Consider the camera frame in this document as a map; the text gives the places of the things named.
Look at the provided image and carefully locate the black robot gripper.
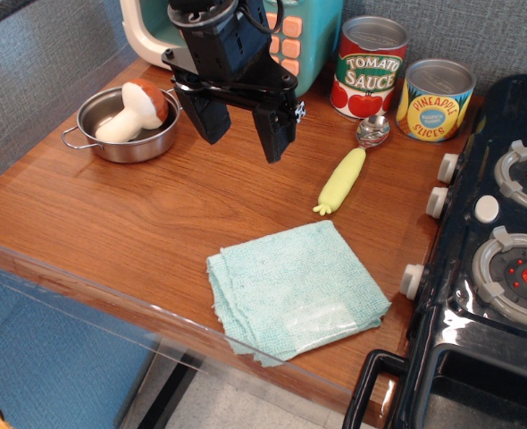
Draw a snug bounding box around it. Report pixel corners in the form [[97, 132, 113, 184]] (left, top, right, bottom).
[[162, 1, 305, 164]]

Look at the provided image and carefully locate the yellow handled metal spoon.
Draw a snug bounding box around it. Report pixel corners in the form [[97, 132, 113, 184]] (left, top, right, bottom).
[[313, 115, 390, 215]]

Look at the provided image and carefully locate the silver metal pot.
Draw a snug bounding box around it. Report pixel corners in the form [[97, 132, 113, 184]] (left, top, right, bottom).
[[62, 83, 182, 164]]

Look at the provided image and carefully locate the toy mushroom brown cap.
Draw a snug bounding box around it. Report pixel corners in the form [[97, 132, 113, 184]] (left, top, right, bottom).
[[95, 79, 169, 143]]

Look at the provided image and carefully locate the teal toy microwave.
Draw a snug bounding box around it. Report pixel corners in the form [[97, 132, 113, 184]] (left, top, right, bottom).
[[120, 0, 343, 97]]

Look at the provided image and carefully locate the tomato sauce can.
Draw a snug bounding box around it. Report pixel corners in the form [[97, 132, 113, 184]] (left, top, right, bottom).
[[330, 15, 409, 119]]

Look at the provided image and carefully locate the light blue folded cloth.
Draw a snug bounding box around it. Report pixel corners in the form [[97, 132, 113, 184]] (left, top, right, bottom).
[[206, 221, 390, 367]]

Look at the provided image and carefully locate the pineapple slices can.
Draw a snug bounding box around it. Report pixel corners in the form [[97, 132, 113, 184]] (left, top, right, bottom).
[[396, 58, 476, 142]]

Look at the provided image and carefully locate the black toy stove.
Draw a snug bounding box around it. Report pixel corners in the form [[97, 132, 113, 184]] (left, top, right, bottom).
[[344, 74, 527, 428]]

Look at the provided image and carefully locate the clear acrylic barrier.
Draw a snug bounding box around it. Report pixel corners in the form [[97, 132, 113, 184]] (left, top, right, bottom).
[[0, 246, 351, 428]]

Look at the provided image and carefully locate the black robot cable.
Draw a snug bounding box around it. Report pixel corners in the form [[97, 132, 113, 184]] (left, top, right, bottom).
[[238, 0, 286, 36]]

